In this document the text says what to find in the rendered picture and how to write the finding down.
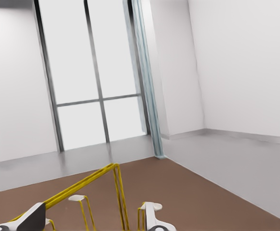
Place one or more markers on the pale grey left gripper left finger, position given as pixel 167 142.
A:
pixel 31 216

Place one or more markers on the silver frame post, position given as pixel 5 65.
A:
pixel 144 79

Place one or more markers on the grey window frame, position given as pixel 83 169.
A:
pixel 98 96

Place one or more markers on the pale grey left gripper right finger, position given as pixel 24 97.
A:
pixel 151 216

